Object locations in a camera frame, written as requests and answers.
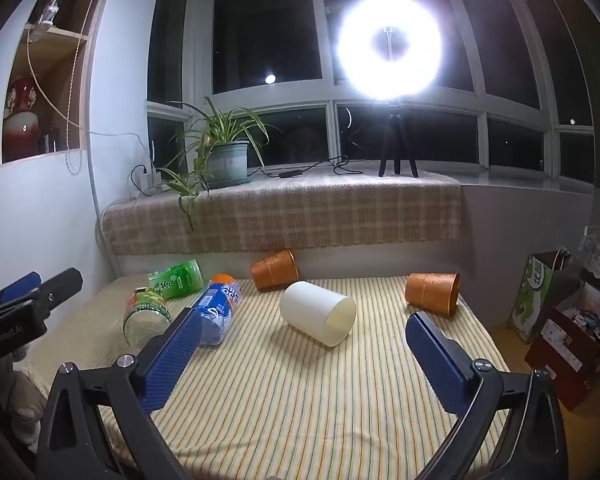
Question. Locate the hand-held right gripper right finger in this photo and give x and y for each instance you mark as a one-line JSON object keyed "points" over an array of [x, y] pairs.
{"points": [[437, 360]]}

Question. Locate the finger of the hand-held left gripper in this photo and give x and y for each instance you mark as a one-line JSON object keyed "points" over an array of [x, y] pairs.
{"points": [[62, 285], [20, 286]]}

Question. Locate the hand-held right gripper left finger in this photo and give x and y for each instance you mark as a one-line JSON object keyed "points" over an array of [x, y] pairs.
{"points": [[172, 355]]}

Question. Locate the white cup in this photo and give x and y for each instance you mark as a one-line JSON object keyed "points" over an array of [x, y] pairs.
{"points": [[315, 312]]}

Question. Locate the orange patterned cup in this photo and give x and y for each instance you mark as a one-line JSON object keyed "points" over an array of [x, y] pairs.
{"points": [[430, 292], [275, 270]]}

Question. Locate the person's left hand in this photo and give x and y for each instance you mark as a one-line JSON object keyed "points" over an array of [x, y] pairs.
{"points": [[15, 395]]}

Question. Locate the clear jar with green label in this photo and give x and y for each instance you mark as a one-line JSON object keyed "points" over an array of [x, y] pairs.
{"points": [[145, 317]]}

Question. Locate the blue bottle with orange cap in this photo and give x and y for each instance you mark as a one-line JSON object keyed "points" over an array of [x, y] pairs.
{"points": [[220, 305]]}

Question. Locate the green plastic bottle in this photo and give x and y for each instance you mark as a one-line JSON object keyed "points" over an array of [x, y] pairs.
{"points": [[175, 280]]}

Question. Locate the green paper bag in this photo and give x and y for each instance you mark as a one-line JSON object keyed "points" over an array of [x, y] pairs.
{"points": [[532, 300]]}

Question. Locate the striped bed sheet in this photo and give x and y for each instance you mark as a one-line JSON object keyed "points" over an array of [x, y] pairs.
{"points": [[290, 400]]}

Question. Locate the red cardboard box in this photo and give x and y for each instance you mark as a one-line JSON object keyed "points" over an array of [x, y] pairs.
{"points": [[570, 360]]}

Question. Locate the red ceramic vase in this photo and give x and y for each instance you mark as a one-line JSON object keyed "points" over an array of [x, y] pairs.
{"points": [[20, 125]]}

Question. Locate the checked beige cloth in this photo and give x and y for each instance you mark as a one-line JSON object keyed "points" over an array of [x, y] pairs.
{"points": [[305, 215]]}

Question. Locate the potted spider plant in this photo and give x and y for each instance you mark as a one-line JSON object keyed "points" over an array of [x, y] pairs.
{"points": [[227, 162]]}

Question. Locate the black tripod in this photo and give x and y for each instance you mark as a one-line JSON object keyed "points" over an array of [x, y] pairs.
{"points": [[395, 130]]}

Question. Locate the white framed window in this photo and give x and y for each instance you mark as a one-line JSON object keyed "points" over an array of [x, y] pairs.
{"points": [[330, 92]]}

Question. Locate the wooden wall shelf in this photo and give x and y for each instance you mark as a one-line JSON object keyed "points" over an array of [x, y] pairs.
{"points": [[72, 90]]}

